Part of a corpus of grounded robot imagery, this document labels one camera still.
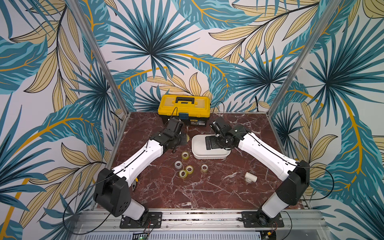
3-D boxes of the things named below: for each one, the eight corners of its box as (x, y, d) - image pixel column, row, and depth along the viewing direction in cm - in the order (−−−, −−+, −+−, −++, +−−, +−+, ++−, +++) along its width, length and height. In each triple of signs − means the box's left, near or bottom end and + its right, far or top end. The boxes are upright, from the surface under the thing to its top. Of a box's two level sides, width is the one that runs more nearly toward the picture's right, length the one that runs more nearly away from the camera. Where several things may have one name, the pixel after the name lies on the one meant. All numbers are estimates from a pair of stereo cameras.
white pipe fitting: (242, 180, 89) (245, 176, 85) (244, 175, 91) (247, 171, 87) (253, 185, 87) (256, 182, 83) (254, 180, 89) (257, 176, 85)
